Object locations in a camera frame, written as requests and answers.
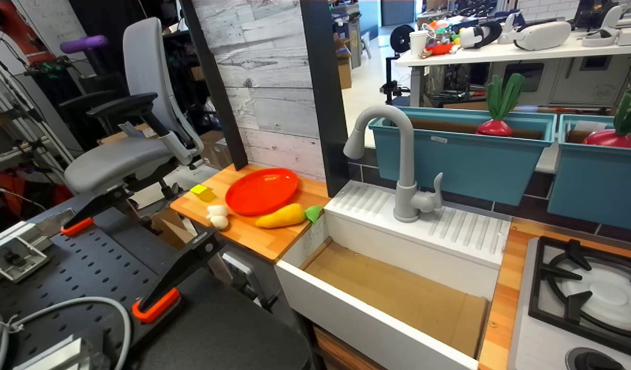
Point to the silver metal bracket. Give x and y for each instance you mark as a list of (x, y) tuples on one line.
[(14, 257)]

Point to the black stove burner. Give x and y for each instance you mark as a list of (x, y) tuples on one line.
[(575, 300)]

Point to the orange plate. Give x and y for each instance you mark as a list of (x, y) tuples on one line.
[(261, 191)]

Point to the black stove knob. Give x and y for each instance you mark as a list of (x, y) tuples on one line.
[(590, 359)]

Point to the white toy garlic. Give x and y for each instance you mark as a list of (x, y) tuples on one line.
[(218, 216)]

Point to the white sink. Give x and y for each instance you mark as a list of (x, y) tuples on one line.
[(397, 288)]

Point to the teal planter box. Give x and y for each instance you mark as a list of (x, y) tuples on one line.
[(464, 164), (598, 190)]

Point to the stack of cardboard boxes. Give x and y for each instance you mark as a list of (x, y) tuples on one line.
[(343, 67)]

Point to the black spool on stand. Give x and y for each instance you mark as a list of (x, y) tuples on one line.
[(400, 38)]

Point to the red robot arm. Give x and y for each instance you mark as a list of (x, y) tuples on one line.
[(17, 28)]

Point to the white black headset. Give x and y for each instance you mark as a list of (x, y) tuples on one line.
[(480, 35)]

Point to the grey tap lever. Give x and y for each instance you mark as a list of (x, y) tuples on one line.
[(434, 195)]

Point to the white power outlet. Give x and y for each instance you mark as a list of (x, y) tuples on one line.
[(240, 275)]

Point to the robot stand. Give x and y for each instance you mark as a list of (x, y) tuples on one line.
[(89, 267)]

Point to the grey office chair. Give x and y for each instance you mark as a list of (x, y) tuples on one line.
[(140, 67)]

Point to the red toy radish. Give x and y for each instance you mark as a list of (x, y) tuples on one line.
[(495, 128), (611, 139)]

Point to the black clamp orange pads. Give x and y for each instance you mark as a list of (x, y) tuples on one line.
[(96, 205), (176, 272)]

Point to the yellow toy vegetable green leaf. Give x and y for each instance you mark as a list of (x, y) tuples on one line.
[(282, 217)]

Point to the heap of colourful toys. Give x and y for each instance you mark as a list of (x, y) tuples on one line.
[(441, 38)]

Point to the yellow block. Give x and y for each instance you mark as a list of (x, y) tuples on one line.
[(202, 191)]

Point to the white table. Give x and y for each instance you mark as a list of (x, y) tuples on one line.
[(500, 53)]

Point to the white paper cup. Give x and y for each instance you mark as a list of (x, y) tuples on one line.
[(418, 43)]

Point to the grey tap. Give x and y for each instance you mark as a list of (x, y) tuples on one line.
[(406, 154)]

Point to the toy kitchen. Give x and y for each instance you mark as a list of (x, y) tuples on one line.
[(274, 92)]

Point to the purple cylinder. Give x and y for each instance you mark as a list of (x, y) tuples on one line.
[(84, 43)]

